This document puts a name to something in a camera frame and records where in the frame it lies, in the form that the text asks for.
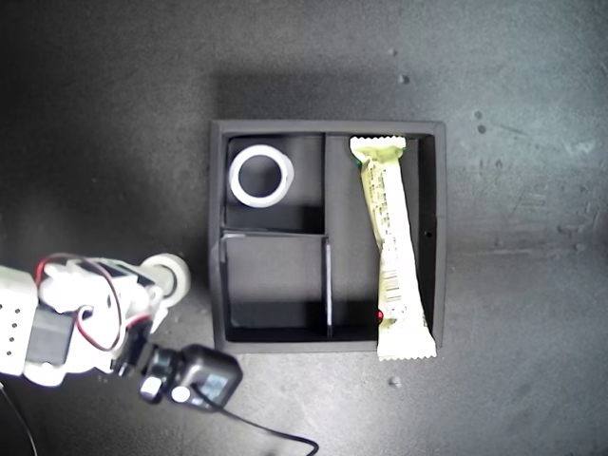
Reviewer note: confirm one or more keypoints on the small white tape roll green core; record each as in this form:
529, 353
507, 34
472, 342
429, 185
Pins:
179, 275

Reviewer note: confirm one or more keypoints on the large white tape roll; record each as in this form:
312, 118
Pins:
236, 178

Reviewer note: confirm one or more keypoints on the snack bar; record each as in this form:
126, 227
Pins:
392, 247

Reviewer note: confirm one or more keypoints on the black tray with wells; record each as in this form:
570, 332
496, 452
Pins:
275, 266

